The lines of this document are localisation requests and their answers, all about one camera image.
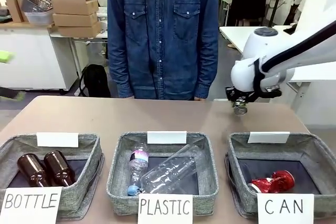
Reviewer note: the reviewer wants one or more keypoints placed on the white table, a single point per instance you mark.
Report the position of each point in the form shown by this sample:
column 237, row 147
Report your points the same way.
column 233, row 35

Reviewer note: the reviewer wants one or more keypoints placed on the crushed red can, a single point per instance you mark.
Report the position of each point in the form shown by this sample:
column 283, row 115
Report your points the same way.
column 273, row 182

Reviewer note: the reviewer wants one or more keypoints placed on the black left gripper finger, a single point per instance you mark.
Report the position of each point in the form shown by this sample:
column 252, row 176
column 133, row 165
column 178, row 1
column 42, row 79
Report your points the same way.
column 11, row 94
column 5, row 57

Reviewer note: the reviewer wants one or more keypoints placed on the brown glass bottle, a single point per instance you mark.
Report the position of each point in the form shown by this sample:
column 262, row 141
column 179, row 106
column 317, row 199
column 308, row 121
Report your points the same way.
column 31, row 171
column 60, row 167

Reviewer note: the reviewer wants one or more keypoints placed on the grey fabric basket bottle label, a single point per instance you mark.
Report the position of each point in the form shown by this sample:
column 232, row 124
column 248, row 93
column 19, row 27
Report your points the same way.
column 86, row 150

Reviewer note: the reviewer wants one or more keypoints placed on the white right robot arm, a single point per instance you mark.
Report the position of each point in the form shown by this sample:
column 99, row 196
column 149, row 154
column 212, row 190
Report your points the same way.
column 246, row 74

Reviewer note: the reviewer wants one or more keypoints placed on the small blue-capped plastic bottle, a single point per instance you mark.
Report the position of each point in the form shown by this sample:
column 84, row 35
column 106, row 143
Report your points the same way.
column 137, row 166

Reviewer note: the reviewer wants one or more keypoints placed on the grey fabric basket plastic label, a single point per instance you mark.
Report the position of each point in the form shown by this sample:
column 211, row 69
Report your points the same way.
column 118, row 155

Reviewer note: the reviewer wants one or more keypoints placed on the clear plastic bin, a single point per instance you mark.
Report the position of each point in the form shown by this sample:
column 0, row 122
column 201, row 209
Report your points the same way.
column 39, row 18

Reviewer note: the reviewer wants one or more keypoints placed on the blank white card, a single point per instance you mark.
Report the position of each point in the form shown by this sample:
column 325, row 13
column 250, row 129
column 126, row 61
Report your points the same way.
column 166, row 137
column 267, row 137
column 57, row 140

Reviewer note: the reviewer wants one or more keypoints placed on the person's left hand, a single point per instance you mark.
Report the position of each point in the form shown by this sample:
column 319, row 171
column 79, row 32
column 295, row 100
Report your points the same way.
column 200, row 99

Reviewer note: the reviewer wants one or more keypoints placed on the person in denim shirt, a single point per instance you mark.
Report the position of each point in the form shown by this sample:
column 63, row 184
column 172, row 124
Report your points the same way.
column 162, row 37

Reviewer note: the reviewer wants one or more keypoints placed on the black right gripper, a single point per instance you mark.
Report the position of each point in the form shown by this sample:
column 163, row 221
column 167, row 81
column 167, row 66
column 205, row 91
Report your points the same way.
column 237, row 94

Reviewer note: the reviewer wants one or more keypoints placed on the white paper sign CAN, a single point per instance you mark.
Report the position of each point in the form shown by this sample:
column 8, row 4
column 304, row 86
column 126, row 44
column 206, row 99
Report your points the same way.
column 284, row 208

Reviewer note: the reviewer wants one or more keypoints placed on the dark perforated plastic basket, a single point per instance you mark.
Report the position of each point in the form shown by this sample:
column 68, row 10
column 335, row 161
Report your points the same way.
column 36, row 2

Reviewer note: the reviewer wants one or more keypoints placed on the large clear plastic bottle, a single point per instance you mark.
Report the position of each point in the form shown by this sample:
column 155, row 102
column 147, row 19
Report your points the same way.
column 170, row 171

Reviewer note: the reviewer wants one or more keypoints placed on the crushed silver can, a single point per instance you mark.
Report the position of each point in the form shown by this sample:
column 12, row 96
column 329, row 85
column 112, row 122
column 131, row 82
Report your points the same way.
column 240, row 108

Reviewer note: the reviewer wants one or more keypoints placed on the grey fabric basket can label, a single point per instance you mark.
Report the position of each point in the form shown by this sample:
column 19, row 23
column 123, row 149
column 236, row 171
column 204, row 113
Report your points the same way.
column 307, row 150

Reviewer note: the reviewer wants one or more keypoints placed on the white cabinet with wood top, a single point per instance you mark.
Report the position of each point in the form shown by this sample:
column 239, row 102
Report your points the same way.
column 39, row 56

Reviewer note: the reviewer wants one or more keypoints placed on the white paper sign PLASTIC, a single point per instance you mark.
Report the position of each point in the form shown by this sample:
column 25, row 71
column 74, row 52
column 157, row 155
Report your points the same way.
column 165, row 208

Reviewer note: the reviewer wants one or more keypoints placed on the flat cardboard box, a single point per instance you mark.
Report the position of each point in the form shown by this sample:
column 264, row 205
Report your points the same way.
column 80, row 30
column 76, row 19

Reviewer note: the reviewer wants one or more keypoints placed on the white paper sign BOTTLE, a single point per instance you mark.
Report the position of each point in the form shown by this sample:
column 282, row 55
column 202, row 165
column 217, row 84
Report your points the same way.
column 30, row 203

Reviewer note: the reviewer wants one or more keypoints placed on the small cardboard box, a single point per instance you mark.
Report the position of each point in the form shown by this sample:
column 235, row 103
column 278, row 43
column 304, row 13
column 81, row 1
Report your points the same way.
column 15, row 9

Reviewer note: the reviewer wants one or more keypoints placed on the black backpack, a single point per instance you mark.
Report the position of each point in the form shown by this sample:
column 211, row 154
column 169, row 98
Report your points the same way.
column 94, row 81

